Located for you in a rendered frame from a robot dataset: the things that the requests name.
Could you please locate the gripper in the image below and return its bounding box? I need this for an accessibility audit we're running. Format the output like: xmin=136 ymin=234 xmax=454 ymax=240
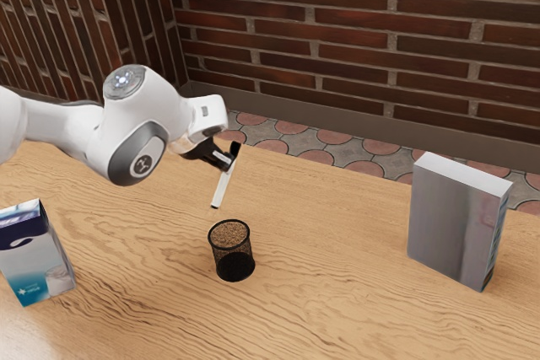
xmin=178 ymin=137 xmax=240 ymax=172

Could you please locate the white marker pen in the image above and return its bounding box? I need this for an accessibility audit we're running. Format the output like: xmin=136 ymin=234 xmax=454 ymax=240
xmin=209 ymin=149 xmax=235 ymax=210

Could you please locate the black mesh pen holder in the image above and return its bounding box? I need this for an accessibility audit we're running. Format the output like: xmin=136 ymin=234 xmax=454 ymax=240
xmin=207 ymin=219 xmax=257 ymax=282

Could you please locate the blue and white carton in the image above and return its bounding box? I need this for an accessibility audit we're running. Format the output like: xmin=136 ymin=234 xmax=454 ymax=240
xmin=0 ymin=197 xmax=78 ymax=309

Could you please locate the grey cereal box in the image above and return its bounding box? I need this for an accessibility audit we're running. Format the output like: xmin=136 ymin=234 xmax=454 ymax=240
xmin=406 ymin=151 xmax=514 ymax=293

